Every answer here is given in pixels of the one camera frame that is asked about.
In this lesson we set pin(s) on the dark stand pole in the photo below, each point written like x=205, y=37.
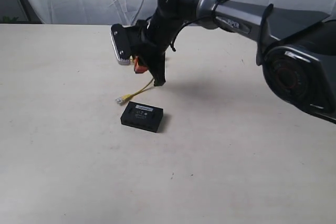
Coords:
x=30, y=17

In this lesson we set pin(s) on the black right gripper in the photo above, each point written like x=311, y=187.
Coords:
x=146, y=39

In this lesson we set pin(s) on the green plant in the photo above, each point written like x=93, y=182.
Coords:
x=9, y=20

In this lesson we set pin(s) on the black network switch box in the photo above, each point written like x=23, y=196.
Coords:
x=142, y=116

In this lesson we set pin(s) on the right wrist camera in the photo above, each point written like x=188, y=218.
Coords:
x=121, y=45

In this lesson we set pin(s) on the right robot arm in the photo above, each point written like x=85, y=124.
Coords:
x=295, y=48

